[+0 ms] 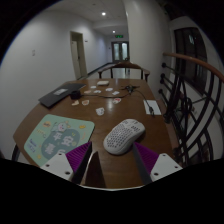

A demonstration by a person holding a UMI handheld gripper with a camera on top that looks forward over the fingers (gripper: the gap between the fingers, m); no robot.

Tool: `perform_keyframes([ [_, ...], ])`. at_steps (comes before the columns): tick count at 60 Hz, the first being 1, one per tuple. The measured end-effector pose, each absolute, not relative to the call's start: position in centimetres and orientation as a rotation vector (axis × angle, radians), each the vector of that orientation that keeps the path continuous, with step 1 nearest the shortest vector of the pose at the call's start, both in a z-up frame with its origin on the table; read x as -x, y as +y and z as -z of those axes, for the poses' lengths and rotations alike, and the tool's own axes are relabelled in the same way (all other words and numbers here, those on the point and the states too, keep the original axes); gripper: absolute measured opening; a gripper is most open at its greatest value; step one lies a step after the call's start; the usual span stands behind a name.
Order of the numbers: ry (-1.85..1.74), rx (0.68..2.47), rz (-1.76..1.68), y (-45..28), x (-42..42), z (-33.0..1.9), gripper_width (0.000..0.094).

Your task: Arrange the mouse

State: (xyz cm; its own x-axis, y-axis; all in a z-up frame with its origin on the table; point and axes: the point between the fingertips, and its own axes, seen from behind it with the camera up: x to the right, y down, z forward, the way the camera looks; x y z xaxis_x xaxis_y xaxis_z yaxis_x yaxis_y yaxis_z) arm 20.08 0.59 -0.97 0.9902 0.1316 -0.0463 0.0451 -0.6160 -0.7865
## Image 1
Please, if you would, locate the dark framed window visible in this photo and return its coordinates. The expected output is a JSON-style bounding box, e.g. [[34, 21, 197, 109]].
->
[[173, 27, 208, 94]]

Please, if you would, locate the wooden armchair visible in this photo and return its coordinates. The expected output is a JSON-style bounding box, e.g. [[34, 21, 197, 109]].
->
[[97, 61, 151, 83]]

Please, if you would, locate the glass double door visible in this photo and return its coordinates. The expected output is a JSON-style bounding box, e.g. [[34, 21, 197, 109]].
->
[[111, 40, 130, 64]]

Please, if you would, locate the mint green printed mouse pad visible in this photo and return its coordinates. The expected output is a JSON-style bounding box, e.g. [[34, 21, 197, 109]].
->
[[23, 113, 96, 167]]

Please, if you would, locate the small black box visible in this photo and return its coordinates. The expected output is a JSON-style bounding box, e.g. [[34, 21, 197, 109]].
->
[[69, 90, 82, 100]]

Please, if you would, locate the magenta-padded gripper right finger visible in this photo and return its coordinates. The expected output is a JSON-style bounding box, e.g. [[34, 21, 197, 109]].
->
[[132, 141, 183, 185]]

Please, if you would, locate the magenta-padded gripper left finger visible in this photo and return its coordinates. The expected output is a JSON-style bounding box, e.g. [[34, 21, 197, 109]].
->
[[40, 141, 93, 185]]

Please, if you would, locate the cream side door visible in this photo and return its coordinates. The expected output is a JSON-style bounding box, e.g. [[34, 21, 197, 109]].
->
[[69, 31, 88, 80]]

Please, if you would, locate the white paper card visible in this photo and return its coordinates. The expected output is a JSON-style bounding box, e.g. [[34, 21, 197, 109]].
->
[[143, 99, 162, 116]]

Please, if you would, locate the dark closed laptop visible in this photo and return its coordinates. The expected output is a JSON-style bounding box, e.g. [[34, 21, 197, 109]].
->
[[38, 82, 87, 109]]

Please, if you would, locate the white perforated computer mouse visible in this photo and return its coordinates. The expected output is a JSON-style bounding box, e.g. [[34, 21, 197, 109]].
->
[[102, 118, 147, 156]]

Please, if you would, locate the black railing with wooden handrail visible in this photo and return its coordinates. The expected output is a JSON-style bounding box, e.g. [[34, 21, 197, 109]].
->
[[157, 51, 224, 168]]

